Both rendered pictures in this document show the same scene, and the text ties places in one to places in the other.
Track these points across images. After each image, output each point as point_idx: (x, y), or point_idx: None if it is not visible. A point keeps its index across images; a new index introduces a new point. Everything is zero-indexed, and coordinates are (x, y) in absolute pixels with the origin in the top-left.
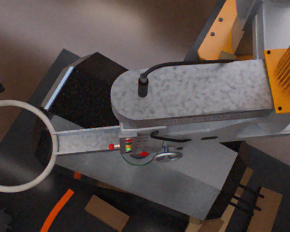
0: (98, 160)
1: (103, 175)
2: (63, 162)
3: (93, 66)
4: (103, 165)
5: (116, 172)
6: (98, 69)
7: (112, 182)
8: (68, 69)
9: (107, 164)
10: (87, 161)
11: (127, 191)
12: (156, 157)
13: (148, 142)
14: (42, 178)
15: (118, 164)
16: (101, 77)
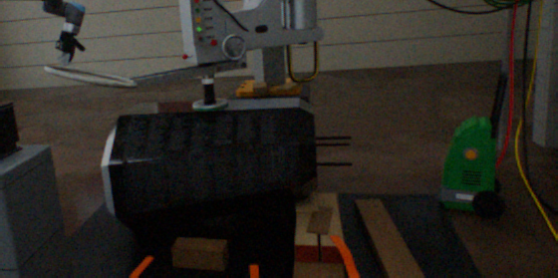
0: (175, 136)
1: (183, 149)
2: (139, 155)
3: None
4: (181, 139)
5: (196, 139)
6: None
7: (194, 151)
8: None
9: (185, 135)
10: (164, 142)
11: (212, 152)
12: (224, 42)
13: (214, 26)
14: (126, 83)
15: (196, 130)
16: None
